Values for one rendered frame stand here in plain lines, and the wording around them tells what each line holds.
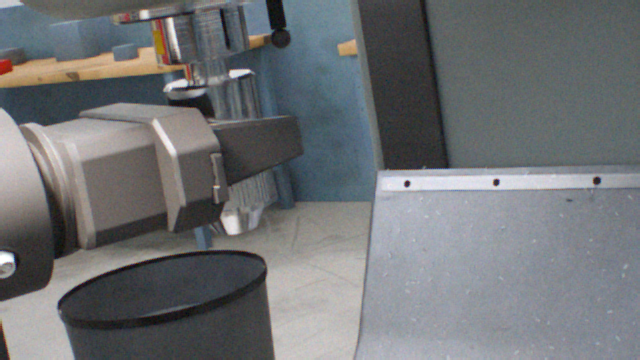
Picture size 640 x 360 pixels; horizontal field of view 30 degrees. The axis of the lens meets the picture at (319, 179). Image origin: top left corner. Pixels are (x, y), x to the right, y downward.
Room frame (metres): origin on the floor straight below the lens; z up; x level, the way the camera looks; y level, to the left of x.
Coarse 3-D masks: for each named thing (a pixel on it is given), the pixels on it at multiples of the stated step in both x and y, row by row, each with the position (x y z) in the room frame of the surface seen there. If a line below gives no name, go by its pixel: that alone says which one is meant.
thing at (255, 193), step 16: (256, 96) 0.59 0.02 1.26; (208, 112) 0.57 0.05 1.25; (224, 112) 0.57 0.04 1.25; (240, 112) 0.58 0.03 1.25; (256, 112) 0.59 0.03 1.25; (256, 176) 0.58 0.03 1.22; (272, 176) 0.59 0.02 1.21; (240, 192) 0.57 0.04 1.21; (256, 192) 0.58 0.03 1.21; (272, 192) 0.59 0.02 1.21; (224, 208) 0.57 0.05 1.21; (240, 208) 0.57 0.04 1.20; (256, 208) 0.58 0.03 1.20
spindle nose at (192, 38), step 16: (192, 16) 0.57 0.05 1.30; (208, 16) 0.57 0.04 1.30; (224, 16) 0.58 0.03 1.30; (240, 16) 0.59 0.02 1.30; (160, 32) 0.58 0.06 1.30; (176, 32) 0.58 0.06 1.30; (192, 32) 0.57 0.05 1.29; (208, 32) 0.57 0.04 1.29; (224, 32) 0.58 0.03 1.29; (240, 32) 0.59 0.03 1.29; (176, 48) 0.58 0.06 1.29; (192, 48) 0.57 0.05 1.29; (208, 48) 0.57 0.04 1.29; (224, 48) 0.58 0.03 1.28; (240, 48) 0.58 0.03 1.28; (160, 64) 0.59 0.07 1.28; (176, 64) 0.58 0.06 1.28
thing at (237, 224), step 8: (240, 216) 0.58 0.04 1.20; (248, 216) 0.58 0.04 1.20; (256, 216) 0.59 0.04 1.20; (216, 224) 0.59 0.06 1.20; (224, 224) 0.58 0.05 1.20; (232, 224) 0.58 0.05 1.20; (240, 224) 0.58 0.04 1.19; (248, 224) 0.59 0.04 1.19; (256, 224) 0.59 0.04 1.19; (216, 232) 0.59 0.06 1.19; (224, 232) 0.59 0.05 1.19; (232, 232) 0.59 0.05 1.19; (240, 232) 0.59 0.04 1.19
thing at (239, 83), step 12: (240, 72) 0.60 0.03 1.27; (252, 72) 0.60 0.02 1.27; (168, 84) 0.60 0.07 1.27; (180, 84) 0.59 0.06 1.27; (192, 84) 0.58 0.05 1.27; (204, 84) 0.58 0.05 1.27; (216, 84) 0.58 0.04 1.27; (228, 84) 0.58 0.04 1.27; (240, 84) 0.58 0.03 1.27; (252, 84) 0.59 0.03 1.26; (168, 96) 0.59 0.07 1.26; (180, 96) 0.58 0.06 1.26; (192, 96) 0.58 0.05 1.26; (204, 96) 0.57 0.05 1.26; (216, 96) 0.57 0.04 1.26; (228, 96) 0.58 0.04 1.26; (240, 96) 0.58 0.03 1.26
